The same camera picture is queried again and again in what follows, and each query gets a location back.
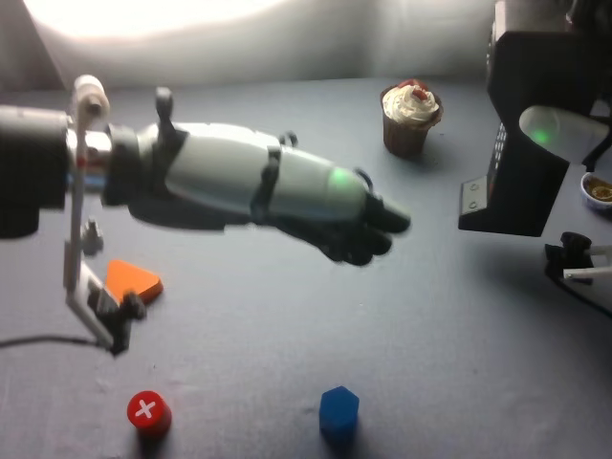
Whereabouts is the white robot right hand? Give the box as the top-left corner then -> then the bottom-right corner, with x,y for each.
518,98 -> 612,171

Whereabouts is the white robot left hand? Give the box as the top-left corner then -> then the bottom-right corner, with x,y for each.
127,121 -> 412,267

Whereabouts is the black vintage brick phone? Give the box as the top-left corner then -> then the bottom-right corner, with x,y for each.
457,0 -> 612,239

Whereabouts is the small bowl of green soup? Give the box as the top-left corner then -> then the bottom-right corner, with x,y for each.
579,171 -> 612,211

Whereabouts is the toy cupcake with cream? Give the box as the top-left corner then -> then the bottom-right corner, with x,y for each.
380,78 -> 444,158

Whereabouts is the grey table cloth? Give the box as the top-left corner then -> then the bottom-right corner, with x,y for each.
0,76 -> 612,459

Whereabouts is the white backdrop cloth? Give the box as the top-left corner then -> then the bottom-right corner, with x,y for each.
0,0 -> 498,97

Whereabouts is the orange triangle block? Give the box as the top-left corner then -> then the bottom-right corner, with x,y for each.
105,259 -> 164,303

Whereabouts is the blue hexagon block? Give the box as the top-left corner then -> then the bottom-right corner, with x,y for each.
318,384 -> 361,439

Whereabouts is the red cylinder block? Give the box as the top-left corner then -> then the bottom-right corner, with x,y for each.
125,389 -> 173,437

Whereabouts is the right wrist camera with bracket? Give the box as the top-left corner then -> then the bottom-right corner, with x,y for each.
543,230 -> 612,288

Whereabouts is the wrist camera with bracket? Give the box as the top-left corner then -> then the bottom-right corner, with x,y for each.
62,75 -> 148,356
543,230 -> 612,288

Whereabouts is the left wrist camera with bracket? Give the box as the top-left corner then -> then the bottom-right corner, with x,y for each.
62,75 -> 148,356

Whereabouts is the thin black cable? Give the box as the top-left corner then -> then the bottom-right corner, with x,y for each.
0,336 -> 102,349

